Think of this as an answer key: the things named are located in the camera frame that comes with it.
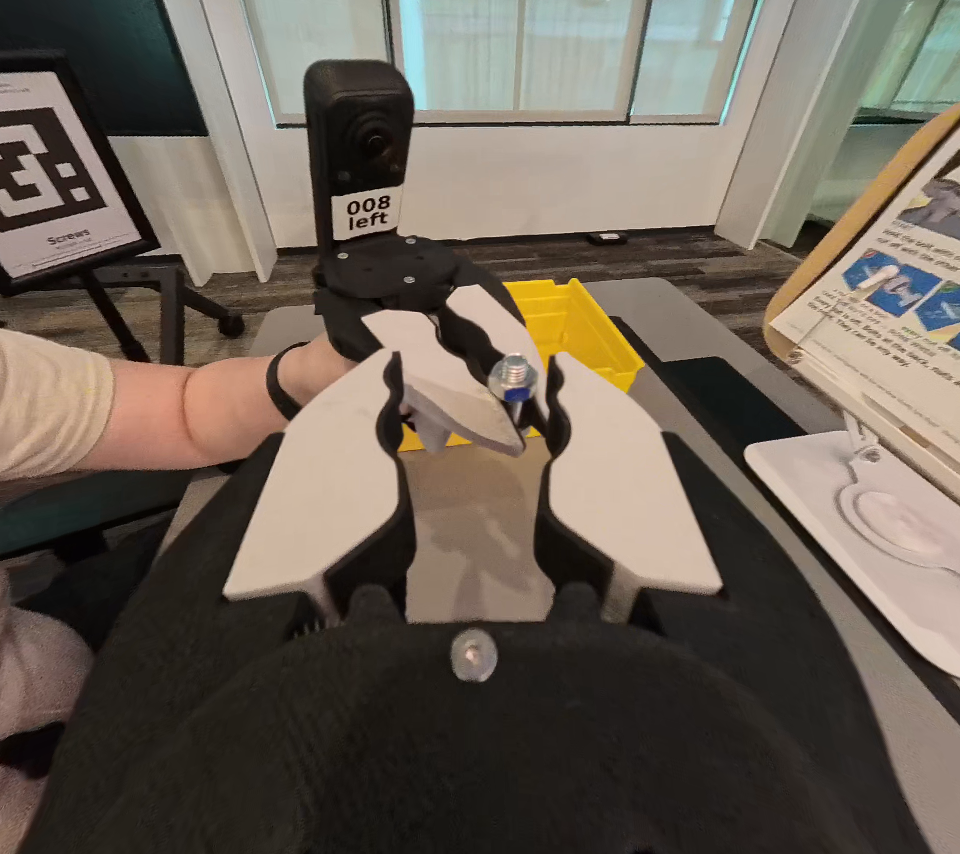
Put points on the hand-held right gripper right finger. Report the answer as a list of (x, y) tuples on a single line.
[(630, 502)]

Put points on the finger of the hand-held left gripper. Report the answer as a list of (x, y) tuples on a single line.
[(495, 322), (442, 382)]

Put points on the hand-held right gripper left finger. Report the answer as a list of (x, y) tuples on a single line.
[(322, 494)]

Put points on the silver bolt with nut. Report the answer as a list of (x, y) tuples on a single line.
[(512, 378)]

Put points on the yellow plastic bin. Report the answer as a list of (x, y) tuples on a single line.
[(592, 344)]

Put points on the person's left forearm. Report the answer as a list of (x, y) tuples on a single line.
[(187, 412)]

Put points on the person's left hand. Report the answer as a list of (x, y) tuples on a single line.
[(322, 370)]

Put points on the black floor device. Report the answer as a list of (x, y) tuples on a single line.
[(607, 239)]

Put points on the white document stand with instructions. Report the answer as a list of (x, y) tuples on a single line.
[(795, 487)]

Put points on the black easel stand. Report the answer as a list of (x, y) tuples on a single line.
[(165, 292)]

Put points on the teal office chair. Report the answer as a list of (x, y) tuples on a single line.
[(75, 509)]

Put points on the glass window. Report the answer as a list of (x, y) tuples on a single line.
[(930, 44), (525, 7)]

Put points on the printed instruction sheet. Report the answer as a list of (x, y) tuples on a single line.
[(900, 314)]

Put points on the black framed marker sign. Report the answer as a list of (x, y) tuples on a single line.
[(45, 224)]

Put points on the large dark wall screen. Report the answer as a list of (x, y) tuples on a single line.
[(90, 7)]

